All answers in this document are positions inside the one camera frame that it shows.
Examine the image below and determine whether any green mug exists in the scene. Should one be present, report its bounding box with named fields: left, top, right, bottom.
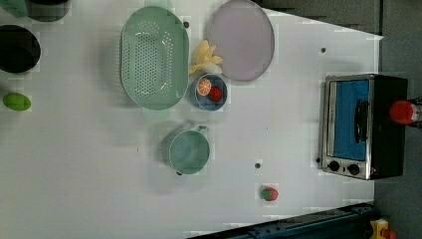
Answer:
left=161, top=125, right=211, bottom=175

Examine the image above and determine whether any green lime toy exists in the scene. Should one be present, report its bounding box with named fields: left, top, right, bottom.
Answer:
left=3, top=93, right=32, bottom=112

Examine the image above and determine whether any red strawberry in bowl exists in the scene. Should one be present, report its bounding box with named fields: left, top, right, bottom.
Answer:
left=209, top=87, right=223, bottom=102

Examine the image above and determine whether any orange slice toy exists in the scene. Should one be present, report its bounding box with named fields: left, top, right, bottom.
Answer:
left=196, top=79, right=212, bottom=97

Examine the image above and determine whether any lilac round plate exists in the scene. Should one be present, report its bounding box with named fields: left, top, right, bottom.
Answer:
left=206, top=0, right=275, bottom=81

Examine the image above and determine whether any red plush strawberry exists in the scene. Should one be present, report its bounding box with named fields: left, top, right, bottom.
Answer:
left=261, top=186, right=279, bottom=202

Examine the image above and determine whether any black toaster oven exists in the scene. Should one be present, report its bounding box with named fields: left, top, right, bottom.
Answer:
left=320, top=74, right=408, bottom=180

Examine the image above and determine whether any blue metal frame rail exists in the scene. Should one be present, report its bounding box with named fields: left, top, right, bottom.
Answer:
left=190, top=203, right=380, bottom=239

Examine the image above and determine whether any yellow plush banana peel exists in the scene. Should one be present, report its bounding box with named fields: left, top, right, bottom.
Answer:
left=189, top=40, right=223, bottom=75

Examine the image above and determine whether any green perforated colander basket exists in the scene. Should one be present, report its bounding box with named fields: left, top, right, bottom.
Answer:
left=119, top=6, right=190, bottom=111

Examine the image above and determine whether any red plush ketchup bottle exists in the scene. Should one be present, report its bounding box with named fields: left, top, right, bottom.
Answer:
left=389, top=99, right=413, bottom=126

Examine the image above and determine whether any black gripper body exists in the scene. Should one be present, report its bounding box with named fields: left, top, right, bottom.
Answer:
left=410, top=97, right=422, bottom=129

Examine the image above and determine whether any yellow red clamp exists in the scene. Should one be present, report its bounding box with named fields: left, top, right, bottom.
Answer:
left=370, top=219, right=397, bottom=239

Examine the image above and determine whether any blue bowl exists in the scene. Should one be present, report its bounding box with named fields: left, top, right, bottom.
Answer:
left=189, top=74, right=228, bottom=112

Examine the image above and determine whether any black round container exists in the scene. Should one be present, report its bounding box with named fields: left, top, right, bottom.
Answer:
left=0, top=25, right=41, bottom=74

